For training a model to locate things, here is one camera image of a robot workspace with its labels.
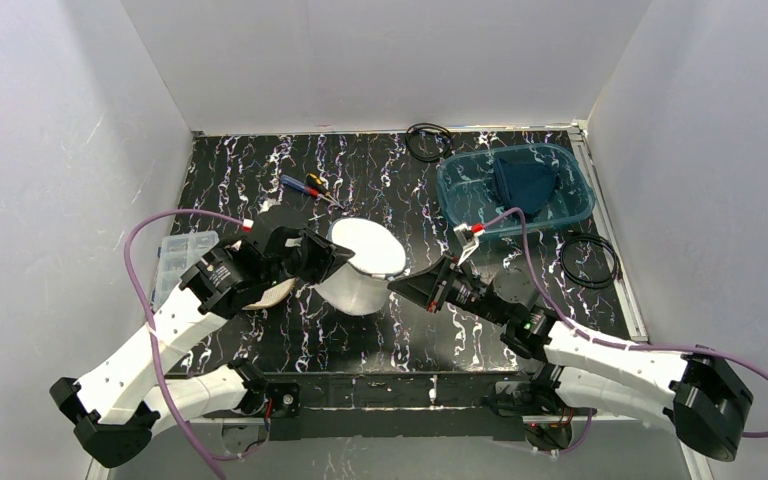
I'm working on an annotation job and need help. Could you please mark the white mesh bag blue trim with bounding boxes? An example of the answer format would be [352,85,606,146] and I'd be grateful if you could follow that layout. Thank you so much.
[314,217,407,316]

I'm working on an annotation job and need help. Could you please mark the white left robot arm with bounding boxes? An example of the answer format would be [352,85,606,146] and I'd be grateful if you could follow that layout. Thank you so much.
[49,227,355,468]

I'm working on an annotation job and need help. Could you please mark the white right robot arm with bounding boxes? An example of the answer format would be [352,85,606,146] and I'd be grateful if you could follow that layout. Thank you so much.
[388,255,754,462]

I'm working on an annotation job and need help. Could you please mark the white mesh bag tan trim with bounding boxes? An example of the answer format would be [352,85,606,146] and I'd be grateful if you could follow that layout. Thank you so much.
[243,278,296,311]

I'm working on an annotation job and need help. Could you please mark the dark blue bra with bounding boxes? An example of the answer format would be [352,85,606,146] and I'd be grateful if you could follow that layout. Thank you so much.
[493,158,558,219]

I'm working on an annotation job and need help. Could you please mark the clear plastic screw box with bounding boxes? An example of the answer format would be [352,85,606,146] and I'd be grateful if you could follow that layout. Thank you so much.
[151,230,219,312]

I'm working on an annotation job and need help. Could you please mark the teal plastic bin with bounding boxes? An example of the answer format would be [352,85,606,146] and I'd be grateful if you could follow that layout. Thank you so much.
[436,143,595,232]

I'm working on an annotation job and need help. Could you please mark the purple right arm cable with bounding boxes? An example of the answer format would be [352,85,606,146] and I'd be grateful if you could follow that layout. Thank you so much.
[476,207,768,458]

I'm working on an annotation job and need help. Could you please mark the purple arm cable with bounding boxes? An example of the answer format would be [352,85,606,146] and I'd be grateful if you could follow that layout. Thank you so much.
[122,209,273,480]
[476,207,768,458]

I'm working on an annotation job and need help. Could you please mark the black orange handled screwdriver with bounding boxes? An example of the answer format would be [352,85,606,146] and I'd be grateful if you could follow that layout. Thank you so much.
[305,173,340,208]

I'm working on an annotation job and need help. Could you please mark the blue handled screwdriver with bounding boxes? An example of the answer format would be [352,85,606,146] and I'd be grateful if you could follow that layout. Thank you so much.
[280,175,344,210]

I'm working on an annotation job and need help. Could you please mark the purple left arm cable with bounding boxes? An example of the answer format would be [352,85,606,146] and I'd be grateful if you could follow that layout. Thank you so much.
[122,209,273,480]

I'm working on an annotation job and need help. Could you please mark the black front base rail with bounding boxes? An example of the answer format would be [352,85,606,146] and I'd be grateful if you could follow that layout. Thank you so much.
[165,370,597,443]

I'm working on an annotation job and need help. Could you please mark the black cable coil right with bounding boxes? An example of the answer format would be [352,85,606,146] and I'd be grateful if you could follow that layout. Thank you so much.
[559,233,622,291]

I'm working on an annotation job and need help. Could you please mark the black cable coil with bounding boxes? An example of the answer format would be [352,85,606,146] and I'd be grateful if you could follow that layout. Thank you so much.
[404,122,455,164]
[559,233,622,291]

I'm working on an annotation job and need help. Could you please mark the black cable coil back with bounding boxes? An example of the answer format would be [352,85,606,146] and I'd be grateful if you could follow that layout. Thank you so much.
[404,122,455,164]

